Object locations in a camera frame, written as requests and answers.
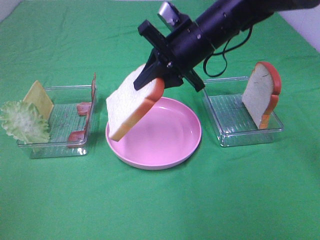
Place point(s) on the white bread slice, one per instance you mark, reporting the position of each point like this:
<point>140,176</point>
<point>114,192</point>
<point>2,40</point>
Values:
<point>261,94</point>
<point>126,106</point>

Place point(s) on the yellow cheese slice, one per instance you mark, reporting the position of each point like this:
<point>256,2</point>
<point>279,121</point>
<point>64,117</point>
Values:
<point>38,96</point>

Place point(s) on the green lettuce leaf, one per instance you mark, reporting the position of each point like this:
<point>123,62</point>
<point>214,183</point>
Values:
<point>23,122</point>

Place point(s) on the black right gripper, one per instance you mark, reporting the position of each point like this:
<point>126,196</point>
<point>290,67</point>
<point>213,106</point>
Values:
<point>173,57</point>

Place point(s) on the pink round plate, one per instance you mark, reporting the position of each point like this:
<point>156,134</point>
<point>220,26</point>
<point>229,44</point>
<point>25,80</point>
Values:
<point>165,137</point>

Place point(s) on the red bacon strip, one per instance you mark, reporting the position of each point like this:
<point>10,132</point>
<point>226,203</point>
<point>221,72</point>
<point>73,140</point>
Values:
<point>93,86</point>
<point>76,136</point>

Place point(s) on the clear right bread tray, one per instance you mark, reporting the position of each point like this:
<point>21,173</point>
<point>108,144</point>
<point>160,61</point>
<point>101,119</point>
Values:
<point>231,122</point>

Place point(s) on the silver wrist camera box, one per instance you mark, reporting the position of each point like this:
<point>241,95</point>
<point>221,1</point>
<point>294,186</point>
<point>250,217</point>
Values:
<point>169,15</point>

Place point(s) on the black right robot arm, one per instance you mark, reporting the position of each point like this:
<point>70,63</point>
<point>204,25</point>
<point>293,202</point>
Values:
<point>226,18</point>

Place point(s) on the white bread slice upright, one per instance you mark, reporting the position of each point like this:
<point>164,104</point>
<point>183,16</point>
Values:
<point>261,94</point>

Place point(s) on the clear left ingredient tray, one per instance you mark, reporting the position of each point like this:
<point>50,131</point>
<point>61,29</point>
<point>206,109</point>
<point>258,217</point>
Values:
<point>63,120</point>

